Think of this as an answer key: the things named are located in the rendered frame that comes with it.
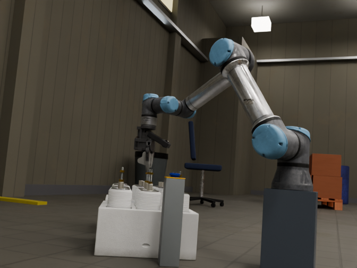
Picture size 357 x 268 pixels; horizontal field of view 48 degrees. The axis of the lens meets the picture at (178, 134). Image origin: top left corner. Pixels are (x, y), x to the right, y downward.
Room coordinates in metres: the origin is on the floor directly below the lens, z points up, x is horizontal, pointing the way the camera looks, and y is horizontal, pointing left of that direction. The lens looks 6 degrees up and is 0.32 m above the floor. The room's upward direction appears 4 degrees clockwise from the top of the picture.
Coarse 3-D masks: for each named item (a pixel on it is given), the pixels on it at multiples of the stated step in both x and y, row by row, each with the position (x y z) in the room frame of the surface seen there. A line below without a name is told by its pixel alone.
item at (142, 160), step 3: (144, 153) 1.87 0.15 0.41; (144, 156) 1.87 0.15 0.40; (150, 156) 1.87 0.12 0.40; (138, 159) 1.87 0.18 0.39; (141, 159) 1.87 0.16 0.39; (144, 159) 1.87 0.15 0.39; (138, 162) 1.87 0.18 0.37; (141, 162) 1.87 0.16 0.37; (144, 162) 1.87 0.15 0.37; (147, 162) 1.85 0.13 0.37; (147, 165) 1.86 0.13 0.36; (147, 168) 1.87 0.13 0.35; (147, 171) 1.88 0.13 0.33
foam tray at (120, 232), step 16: (112, 208) 1.56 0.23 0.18; (160, 208) 1.71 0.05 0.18; (112, 224) 1.56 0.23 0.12; (128, 224) 1.57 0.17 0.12; (144, 224) 1.57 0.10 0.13; (192, 224) 1.60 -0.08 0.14; (96, 240) 1.55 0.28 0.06; (112, 240) 1.56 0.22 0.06; (128, 240) 1.57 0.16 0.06; (144, 240) 1.57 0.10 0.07; (192, 240) 1.60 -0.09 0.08; (112, 256) 1.56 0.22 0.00; (128, 256) 1.57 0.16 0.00; (144, 256) 1.57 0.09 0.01; (192, 256) 1.60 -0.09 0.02
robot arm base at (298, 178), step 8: (280, 168) 1.49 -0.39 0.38; (288, 168) 1.47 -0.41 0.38; (296, 168) 1.46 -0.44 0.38; (304, 168) 1.47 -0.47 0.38; (280, 176) 1.48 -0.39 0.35; (288, 176) 1.46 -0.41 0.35; (296, 176) 1.45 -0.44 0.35; (304, 176) 1.46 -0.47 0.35; (272, 184) 1.51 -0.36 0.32; (280, 184) 1.46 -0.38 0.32; (288, 184) 1.45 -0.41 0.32; (296, 184) 1.44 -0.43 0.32; (304, 184) 1.45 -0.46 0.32; (312, 184) 1.49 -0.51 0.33
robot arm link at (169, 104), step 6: (168, 96) 1.79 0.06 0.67; (156, 102) 1.81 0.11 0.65; (162, 102) 1.78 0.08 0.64; (168, 102) 1.76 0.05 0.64; (174, 102) 1.79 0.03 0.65; (180, 102) 1.85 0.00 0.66; (156, 108) 1.81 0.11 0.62; (162, 108) 1.79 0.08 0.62; (168, 108) 1.77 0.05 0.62; (174, 108) 1.79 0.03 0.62; (180, 108) 1.84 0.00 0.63; (174, 114) 1.85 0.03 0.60
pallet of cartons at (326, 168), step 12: (312, 156) 6.30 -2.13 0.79; (324, 156) 6.26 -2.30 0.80; (336, 156) 6.21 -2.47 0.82; (312, 168) 6.30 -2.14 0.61; (324, 168) 6.26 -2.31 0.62; (336, 168) 6.21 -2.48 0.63; (312, 180) 6.30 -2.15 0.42; (324, 180) 6.24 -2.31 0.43; (336, 180) 6.21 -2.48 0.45; (324, 192) 6.24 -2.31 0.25; (336, 192) 6.21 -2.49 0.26; (324, 204) 7.30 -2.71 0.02; (336, 204) 6.17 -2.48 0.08
